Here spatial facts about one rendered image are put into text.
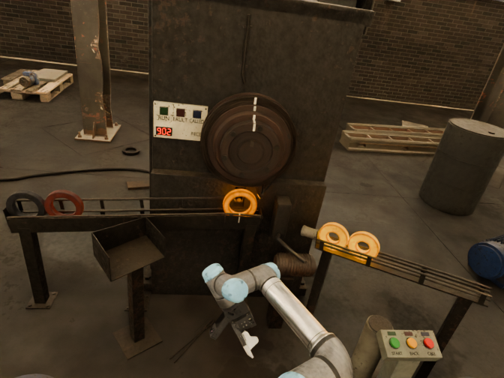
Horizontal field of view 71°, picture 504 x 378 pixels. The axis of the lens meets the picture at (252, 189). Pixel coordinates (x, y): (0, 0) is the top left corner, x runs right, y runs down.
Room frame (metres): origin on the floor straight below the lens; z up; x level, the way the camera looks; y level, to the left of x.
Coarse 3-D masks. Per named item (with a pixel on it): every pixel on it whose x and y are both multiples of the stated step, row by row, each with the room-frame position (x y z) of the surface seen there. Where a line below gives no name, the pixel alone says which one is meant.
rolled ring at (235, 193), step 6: (234, 192) 1.63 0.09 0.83; (240, 192) 1.63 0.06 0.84; (246, 192) 1.63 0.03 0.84; (228, 198) 1.62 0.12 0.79; (252, 198) 1.64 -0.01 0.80; (228, 204) 1.62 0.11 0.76; (252, 204) 1.64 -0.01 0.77; (228, 210) 1.62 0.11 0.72; (246, 210) 1.66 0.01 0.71; (252, 210) 1.64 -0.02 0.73
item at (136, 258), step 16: (128, 224) 1.38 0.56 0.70; (144, 224) 1.44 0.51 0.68; (96, 240) 1.22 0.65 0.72; (112, 240) 1.33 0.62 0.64; (128, 240) 1.38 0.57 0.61; (144, 240) 1.40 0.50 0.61; (160, 240) 1.33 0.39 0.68; (96, 256) 1.24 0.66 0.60; (112, 256) 1.27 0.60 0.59; (128, 256) 1.28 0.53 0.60; (144, 256) 1.29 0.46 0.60; (160, 256) 1.30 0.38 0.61; (112, 272) 1.17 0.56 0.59; (128, 272) 1.18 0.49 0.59; (128, 288) 1.29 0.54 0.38; (144, 320) 1.30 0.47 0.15; (128, 336) 1.29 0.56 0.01; (144, 336) 1.30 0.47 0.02; (128, 352) 1.20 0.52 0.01
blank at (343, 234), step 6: (330, 222) 1.57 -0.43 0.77; (324, 228) 1.55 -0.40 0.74; (330, 228) 1.54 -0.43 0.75; (336, 228) 1.53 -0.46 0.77; (342, 228) 1.53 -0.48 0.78; (324, 234) 1.55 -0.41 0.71; (342, 234) 1.51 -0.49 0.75; (348, 234) 1.52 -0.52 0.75; (324, 240) 1.55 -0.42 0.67; (330, 240) 1.55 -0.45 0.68; (342, 240) 1.51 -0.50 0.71; (348, 240) 1.51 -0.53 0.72; (342, 246) 1.50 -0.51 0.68
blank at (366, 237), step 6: (354, 234) 1.50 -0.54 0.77; (360, 234) 1.48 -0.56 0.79; (366, 234) 1.47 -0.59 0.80; (354, 240) 1.48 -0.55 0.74; (360, 240) 1.47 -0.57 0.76; (366, 240) 1.46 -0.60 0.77; (372, 240) 1.45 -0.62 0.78; (348, 246) 1.49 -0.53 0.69; (354, 246) 1.48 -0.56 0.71; (372, 246) 1.45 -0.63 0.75; (378, 246) 1.44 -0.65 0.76; (366, 252) 1.46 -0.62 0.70; (372, 252) 1.44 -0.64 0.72; (378, 252) 1.43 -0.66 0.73; (360, 258) 1.46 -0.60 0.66
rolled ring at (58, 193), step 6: (54, 192) 1.48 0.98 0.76; (60, 192) 1.48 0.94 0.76; (66, 192) 1.49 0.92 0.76; (72, 192) 1.51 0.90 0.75; (48, 198) 1.47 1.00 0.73; (54, 198) 1.47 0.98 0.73; (66, 198) 1.48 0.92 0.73; (72, 198) 1.49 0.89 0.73; (78, 198) 1.51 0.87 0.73; (48, 204) 1.47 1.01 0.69; (78, 204) 1.49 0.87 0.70; (48, 210) 1.47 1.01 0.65; (54, 210) 1.49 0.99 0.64; (78, 210) 1.49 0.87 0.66
